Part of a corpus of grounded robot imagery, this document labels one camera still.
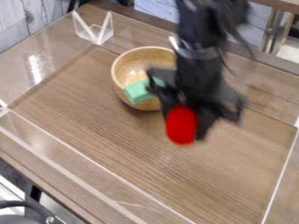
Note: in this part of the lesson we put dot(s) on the clear acrylic corner stand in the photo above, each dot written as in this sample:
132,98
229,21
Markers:
94,33

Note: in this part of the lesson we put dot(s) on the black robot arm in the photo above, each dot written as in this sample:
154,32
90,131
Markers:
206,22

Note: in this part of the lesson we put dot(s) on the clear acrylic tray wall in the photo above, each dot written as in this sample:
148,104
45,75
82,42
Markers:
92,190

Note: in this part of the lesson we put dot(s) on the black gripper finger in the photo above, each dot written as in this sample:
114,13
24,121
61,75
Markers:
169,100
206,118

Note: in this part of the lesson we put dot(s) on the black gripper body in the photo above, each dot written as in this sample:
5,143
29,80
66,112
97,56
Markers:
197,81

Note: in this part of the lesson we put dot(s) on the wooden bowl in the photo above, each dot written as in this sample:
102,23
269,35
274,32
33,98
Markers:
129,70

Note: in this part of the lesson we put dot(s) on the green foam block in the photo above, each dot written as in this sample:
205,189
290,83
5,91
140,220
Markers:
137,91

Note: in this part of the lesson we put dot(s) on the red plush fruit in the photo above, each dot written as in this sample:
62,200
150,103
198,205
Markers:
181,124

